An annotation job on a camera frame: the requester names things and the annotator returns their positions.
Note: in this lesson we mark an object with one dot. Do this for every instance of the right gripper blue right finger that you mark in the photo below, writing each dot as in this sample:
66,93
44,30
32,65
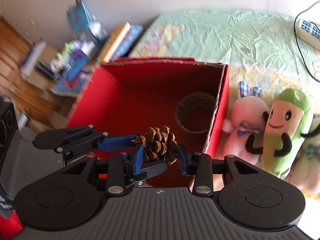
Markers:
198,165

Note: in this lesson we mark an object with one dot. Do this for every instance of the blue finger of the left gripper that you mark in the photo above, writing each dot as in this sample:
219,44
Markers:
117,142

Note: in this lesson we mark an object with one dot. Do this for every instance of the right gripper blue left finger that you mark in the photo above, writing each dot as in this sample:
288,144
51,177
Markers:
123,171

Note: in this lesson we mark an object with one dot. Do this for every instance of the brown pine cone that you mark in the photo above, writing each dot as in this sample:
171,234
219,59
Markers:
158,144

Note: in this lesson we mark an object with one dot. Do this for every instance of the red cardboard box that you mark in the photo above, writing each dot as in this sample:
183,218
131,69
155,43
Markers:
129,96

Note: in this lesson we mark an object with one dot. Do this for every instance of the pink bunny plush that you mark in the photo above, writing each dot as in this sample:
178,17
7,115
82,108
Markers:
245,119

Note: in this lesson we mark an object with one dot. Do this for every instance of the purple package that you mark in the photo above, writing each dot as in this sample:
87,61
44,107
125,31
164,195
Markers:
77,62

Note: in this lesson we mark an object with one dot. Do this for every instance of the green bean plush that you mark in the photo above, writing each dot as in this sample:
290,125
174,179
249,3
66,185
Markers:
287,126

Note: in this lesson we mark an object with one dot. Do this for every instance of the white plush with bow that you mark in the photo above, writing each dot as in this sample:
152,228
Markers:
304,172

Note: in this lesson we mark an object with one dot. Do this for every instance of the yellow book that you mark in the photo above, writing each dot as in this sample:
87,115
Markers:
116,37

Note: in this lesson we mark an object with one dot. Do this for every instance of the green floral bed sheet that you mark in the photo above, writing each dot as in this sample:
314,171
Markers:
258,47

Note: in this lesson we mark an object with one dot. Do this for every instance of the white power strip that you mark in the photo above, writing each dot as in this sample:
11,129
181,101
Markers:
308,32

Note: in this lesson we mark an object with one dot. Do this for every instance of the blue bag on wall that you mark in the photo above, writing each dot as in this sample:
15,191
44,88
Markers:
78,17

